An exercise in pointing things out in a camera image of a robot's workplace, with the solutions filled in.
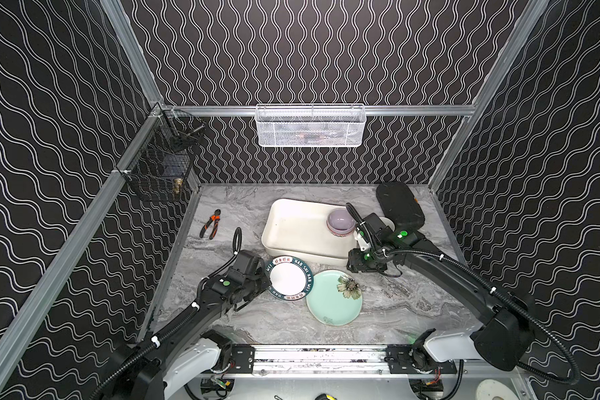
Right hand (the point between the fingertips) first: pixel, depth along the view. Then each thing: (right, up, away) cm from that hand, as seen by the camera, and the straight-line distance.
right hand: (354, 267), depth 79 cm
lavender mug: (+17, +13, +19) cm, 28 cm away
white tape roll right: (+36, -32, -9) cm, 50 cm away
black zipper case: (+24, +20, +25) cm, 40 cm away
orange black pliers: (-54, +15, +28) cm, 63 cm away
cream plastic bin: (-19, +10, +27) cm, 34 cm away
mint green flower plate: (-5, -13, +8) cm, 16 cm away
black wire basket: (-71, +34, +15) cm, 80 cm away
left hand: (-27, -5, +3) cm, 27 cm away
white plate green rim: (-21, -6, +8) cm, 23 cm away
